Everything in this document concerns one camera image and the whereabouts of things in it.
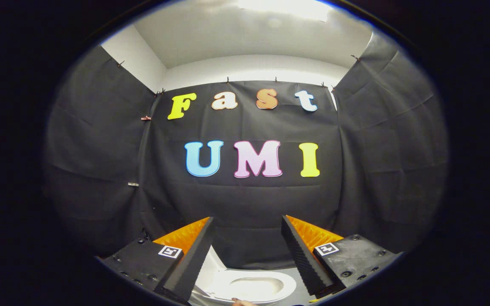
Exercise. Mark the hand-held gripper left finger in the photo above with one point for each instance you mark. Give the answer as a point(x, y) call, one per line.
point(187, 265)

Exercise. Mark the white toilet lid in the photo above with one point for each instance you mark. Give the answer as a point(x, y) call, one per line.
point(213, 270)

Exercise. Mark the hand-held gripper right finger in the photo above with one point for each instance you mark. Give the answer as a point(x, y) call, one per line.
point(302, 259)

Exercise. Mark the black backdrop cloth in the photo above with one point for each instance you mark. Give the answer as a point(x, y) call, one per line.
point(245, 199)

